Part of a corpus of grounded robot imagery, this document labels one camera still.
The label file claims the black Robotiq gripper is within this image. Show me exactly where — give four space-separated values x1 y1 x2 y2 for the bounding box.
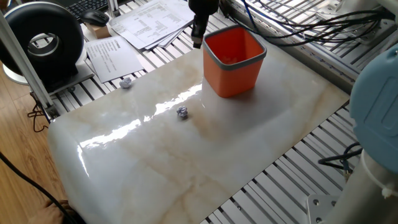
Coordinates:
188 0 220 50

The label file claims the orange trash can grey rim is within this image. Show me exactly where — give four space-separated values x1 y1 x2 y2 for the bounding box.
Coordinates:
201 24 267 99

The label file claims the stack of printed papers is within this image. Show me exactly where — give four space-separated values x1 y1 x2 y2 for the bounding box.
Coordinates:
108 0 195 50

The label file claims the tiny crumpled paper ball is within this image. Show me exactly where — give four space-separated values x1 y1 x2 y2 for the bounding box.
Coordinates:
176 105 189 119

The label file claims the single printed paper sheet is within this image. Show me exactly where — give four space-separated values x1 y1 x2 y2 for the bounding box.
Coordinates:
84 35 144 83

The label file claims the tiny cardboard box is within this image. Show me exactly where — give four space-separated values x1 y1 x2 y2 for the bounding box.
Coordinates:
84 22 112 40

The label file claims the black computer mouse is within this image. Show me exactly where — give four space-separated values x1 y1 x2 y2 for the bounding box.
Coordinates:
80 9 110 27

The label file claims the black keyboard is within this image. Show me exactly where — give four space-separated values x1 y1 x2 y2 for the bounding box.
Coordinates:
57 0 109 20

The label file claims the perforated metal plate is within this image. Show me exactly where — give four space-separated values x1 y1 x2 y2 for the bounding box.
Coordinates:
315 0 398 43

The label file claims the white marble board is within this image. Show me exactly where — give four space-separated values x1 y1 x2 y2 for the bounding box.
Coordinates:
46 40 352 224

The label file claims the short metal stand post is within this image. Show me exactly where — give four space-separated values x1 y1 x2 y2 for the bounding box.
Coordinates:
107 0 121 18

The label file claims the black gripper cable bundle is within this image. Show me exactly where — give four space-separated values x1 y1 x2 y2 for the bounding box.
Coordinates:
217 0 389 47

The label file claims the aluminium frame post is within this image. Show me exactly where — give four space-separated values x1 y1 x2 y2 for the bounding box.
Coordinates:
0 11 60 121

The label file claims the black ring fan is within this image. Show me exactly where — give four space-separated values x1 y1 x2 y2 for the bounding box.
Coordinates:
0 1 95 94

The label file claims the black cable with metal plug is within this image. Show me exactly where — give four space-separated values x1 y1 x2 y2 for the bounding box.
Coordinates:
317 141 364 183

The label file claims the thin tangled wire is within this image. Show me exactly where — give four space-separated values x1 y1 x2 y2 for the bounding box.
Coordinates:
27 93 50 133

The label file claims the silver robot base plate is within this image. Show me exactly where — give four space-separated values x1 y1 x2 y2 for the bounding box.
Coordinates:
306 194 341 224

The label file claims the thick black floor cable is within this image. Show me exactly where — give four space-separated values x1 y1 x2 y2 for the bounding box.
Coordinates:
0 151 78 224

